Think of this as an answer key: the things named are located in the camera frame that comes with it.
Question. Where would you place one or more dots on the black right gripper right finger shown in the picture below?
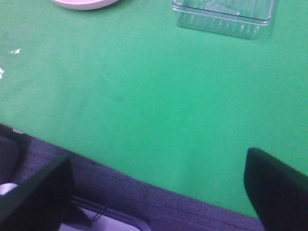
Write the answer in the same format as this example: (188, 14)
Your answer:
(277, 192)

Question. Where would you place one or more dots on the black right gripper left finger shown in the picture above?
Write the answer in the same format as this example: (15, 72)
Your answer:
(41, 202)

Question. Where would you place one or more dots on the green tablecloth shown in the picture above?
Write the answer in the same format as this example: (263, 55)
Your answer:
(171, 106)

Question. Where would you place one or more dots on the clear plastic film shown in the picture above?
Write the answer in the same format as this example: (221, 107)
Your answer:
(7, 58)

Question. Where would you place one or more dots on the clear right plastic tray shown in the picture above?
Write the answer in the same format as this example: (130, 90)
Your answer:
(247, 19)

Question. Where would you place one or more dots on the pink round plate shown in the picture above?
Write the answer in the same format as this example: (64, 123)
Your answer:
(84, 4)

